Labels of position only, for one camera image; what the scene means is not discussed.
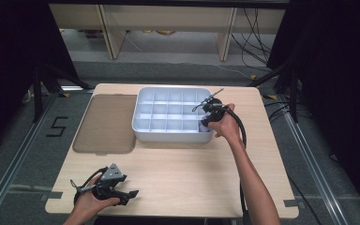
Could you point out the black tape floor mark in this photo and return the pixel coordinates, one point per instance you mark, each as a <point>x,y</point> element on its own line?
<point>57,126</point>

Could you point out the person's right hand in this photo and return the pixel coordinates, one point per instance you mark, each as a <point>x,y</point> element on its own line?
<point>228,126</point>

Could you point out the metal floor rail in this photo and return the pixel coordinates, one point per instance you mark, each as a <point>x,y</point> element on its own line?
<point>15,162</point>
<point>312,168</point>

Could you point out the light wooden shelf unit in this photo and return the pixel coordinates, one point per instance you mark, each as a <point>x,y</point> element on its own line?
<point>168,18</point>

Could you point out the translucent brown plastic lid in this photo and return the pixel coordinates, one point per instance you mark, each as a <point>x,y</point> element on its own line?
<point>106,125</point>

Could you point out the light purple sock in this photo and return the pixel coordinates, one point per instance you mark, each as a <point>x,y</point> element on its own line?
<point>204,128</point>

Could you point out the black metal stand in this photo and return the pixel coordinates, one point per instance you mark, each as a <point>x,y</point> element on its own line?
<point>293,93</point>
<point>37,93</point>

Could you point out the white compartment storage box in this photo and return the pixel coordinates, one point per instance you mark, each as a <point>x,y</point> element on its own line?
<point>168,114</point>

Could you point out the person's left hand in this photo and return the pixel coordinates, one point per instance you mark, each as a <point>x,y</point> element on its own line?
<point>87,204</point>

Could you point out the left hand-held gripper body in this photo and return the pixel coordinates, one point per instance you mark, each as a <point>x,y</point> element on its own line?
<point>112,176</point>

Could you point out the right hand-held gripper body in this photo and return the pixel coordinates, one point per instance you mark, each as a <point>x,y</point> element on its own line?
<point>214,109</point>

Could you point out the black curtain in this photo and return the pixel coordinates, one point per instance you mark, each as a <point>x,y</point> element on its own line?
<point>334,78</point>
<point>6,62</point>

